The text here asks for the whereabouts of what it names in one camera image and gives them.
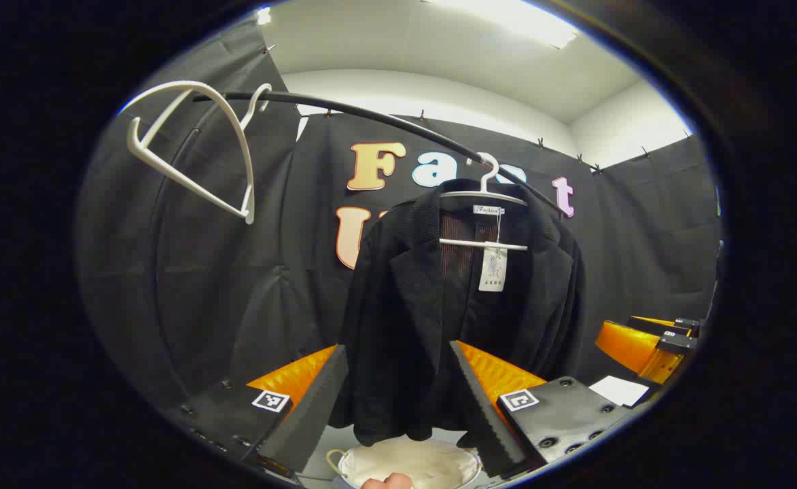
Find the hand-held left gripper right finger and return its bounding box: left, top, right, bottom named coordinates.
left=448, top=340, right=637, bottom=479

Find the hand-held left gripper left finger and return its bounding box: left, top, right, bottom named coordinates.
left=164, top=343, right=350, bottom=479

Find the white laundry hamper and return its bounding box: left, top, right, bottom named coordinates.
left=327, top=435, right=484, bottom=489

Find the black jacket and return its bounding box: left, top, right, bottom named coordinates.
left=334, top=178, right=586, bottom=446

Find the white plastic clothes hanger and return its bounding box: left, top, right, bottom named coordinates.
left=126, top=80, right=273, bottom=226
left=439, top=153, right=529, bottom=252

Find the white flat sheet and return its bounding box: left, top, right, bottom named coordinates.
left=588, top=375, right=650, bottom=408

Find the black backdrop cloth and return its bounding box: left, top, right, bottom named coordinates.
left=75, top=20, right=724, bottom=422

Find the black clothes rack rail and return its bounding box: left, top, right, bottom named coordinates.
left=147, top=90, right=569, bottom=415

